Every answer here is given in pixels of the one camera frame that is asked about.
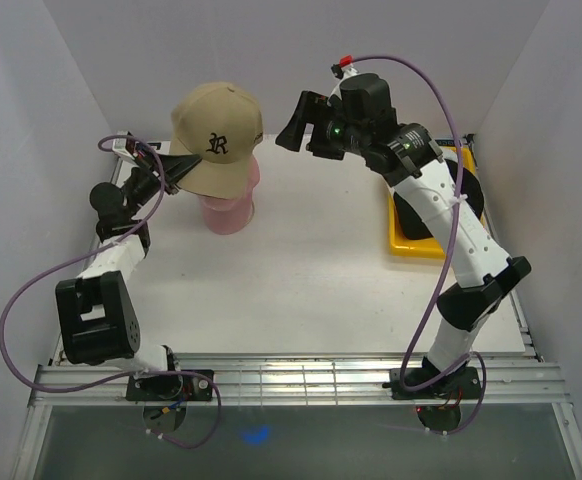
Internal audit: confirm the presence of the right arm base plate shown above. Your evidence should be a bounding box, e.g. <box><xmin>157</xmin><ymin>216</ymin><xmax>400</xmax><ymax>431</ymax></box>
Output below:
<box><xmin>382</xmin><ymin>367</ymin><xmax>481</xmax><ymax>400</ymax></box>

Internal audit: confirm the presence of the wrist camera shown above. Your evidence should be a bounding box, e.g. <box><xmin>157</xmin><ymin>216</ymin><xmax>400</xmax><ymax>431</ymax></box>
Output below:
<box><xmin>111</xmin><ymin>131</ymin><xmax>137</xmax><ymax>162</ymax></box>
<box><xmin>330</xmin><ymin>55</ymin><xmax>359</xmax><ymax>81</ymax></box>

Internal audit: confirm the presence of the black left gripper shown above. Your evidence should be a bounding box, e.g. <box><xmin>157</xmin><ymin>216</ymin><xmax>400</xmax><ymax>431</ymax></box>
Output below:
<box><xmin>122</xmin><ymin>148</ymin><xmax>203</xmax><ymax>219</ymax></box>

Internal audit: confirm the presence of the pink baseball cap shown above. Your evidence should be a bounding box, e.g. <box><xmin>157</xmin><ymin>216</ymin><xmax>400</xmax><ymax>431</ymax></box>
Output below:
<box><xmin>197</xmin><ymin>157</ymin><xmax>260</xmax><ymax>235</ymax></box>

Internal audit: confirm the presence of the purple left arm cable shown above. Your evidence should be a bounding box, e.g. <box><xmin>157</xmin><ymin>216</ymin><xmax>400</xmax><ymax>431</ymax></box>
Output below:
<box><xmin>0</xmin><ymin>134</ymin><xmax>222</xmax><ymax>449</ymax></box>

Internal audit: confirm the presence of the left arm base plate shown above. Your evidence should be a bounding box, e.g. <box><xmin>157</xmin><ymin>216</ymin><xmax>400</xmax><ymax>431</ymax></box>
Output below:
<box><xmin>124</xmin><ymin>370</ymin><xmax>214</xmax><ymax>402</ymax></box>

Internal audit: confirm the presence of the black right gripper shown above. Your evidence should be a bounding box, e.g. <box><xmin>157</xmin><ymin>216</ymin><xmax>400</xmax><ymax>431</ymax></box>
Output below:
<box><xmin>273</xmin><ymin>92</ymin><xmax>367</xmax><ymax>162</ymax></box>

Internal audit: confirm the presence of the black baseball cap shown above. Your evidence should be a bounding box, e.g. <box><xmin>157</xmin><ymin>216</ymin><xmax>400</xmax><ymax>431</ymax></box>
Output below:
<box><xmin>393</xmin><ymin>154</ymin><xmax>483</xmax><ymax>242</ymax></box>

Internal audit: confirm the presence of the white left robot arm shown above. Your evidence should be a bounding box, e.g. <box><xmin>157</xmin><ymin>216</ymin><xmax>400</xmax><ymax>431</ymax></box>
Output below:
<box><xmin>55</xmin><ymin>151</ymin><xmax>201</xmax><ymax>400</ymax></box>

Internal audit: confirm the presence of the beige baseball cap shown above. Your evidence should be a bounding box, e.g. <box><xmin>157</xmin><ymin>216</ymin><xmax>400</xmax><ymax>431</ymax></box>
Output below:
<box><xmin>169</xmin><ymin>82</ymin><xmax>263</xmax><ymax>199</ymax></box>

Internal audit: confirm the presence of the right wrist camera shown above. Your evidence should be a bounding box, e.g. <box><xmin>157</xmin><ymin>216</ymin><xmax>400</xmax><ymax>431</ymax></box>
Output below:
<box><xmin>330</xmin><ymin>55</ymin><xmax>359</xmax><ymax>81</ymax></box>

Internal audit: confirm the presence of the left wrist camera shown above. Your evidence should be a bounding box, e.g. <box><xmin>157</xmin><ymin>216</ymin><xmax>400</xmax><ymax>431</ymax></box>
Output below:
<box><xmin>111</xmin><ymin>131</ymin><xmax>137</xmax><ymax>162</ymax></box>

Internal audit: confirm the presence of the yellow plastic bin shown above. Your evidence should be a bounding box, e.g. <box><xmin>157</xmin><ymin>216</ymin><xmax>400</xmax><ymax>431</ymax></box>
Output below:
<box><xmin>388</xmin><ymin>146</ymin><xmax>485</xmax><ymax>259</ymax></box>

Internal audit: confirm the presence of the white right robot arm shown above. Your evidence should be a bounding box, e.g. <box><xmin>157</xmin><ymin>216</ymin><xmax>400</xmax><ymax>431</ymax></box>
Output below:
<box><xmin>275</xmin><ymin>73</ymin><xmax>531</xmax><ymax>397</ymax></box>

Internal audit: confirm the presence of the aluminium frame rail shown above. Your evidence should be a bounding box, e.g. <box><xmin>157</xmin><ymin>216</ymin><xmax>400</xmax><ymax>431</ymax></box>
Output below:
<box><xmin>30</xmin><ymin>357</ymin><xmax>572</xmax><ymax>407</ymax></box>

